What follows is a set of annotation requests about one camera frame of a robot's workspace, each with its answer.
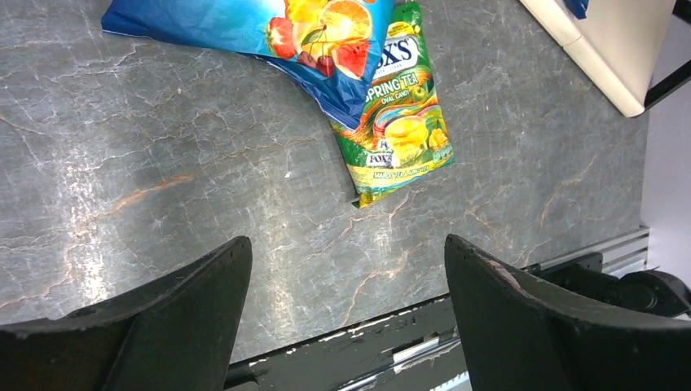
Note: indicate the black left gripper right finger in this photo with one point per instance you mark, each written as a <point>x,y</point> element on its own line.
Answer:
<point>521,332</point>

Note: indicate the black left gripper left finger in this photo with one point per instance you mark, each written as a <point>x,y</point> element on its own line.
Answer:
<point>174,333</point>

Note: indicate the green Fox's candy bag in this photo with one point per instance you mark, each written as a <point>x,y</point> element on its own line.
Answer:
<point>402,134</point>

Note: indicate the blue slendy bag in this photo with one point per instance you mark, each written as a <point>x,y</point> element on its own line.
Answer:
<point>578,8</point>
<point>331,49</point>

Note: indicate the blue Slendy bag front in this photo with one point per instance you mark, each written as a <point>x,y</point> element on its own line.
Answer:
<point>578,8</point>

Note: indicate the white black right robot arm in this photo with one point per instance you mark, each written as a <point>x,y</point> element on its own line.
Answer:
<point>648,291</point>

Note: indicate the cream three-tier shelf rack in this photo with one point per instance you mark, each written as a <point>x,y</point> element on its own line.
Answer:
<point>617,46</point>

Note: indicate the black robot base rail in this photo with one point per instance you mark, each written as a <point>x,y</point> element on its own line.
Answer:
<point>413,348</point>

